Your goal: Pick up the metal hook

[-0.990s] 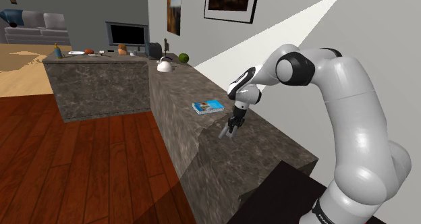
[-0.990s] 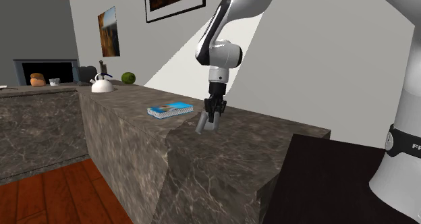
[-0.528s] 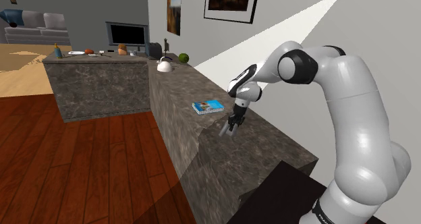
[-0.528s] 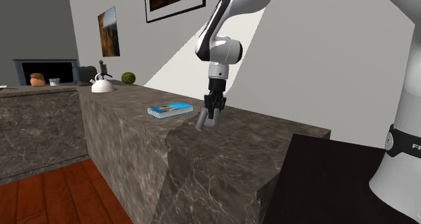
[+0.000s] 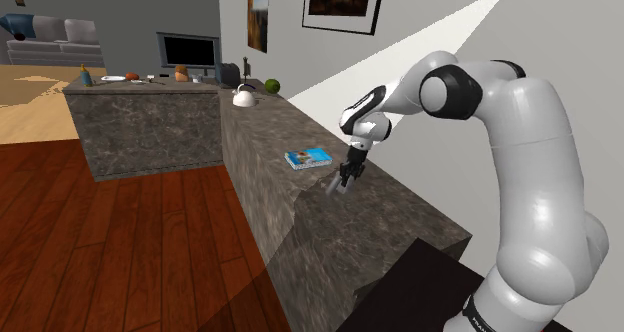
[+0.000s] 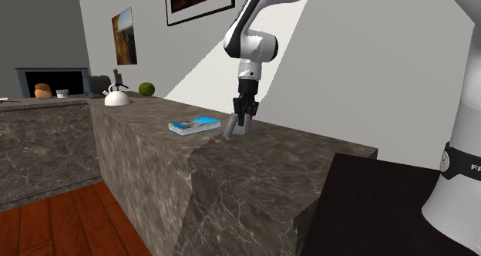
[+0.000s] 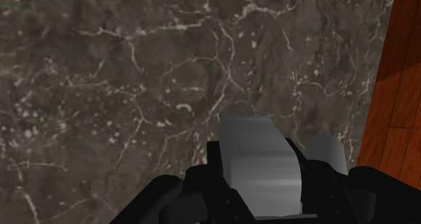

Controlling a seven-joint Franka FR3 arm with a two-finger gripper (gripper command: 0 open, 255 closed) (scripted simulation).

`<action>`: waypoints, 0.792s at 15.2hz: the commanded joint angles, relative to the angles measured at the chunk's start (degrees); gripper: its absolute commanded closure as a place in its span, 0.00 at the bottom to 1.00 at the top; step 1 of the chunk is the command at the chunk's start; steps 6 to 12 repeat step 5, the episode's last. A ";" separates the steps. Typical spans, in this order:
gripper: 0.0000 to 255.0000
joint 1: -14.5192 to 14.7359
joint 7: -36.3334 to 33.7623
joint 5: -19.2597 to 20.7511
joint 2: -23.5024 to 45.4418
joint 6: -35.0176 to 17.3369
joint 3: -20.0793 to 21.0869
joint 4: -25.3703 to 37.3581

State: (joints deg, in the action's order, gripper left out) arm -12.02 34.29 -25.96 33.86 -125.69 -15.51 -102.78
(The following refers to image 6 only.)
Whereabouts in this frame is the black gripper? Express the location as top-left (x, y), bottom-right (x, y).
top-left (223, 78), bottom-right (261, 141)

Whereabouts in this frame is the blue book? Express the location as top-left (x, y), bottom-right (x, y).
top-left (167, 116), bottom-right (222, 137)

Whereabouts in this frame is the green round fruit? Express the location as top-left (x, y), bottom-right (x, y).
top-left (138, 82), bottom-right (156, 98)

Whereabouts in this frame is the white kettle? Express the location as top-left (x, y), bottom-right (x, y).
top-left (102, 83), bottom-right (132, 107)

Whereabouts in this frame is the dark grey appliance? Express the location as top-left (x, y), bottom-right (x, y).
top-left (89, 75), bottom-right (113, 97)

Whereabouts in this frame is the dark robot stand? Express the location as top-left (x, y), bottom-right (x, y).
top-left (299, 152), bottom-right (481, 256)

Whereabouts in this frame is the orange brown bread loaf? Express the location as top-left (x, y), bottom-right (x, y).
top-left (33, 83), bottom-right (53, 100)

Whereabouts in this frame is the grey fireplace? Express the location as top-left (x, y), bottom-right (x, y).
top-left (14, 67), bottom-right (92, 99)

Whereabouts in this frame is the frameless orange wall picture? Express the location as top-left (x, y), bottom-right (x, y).
top-left (110, 6), bottom-right (139, 66)

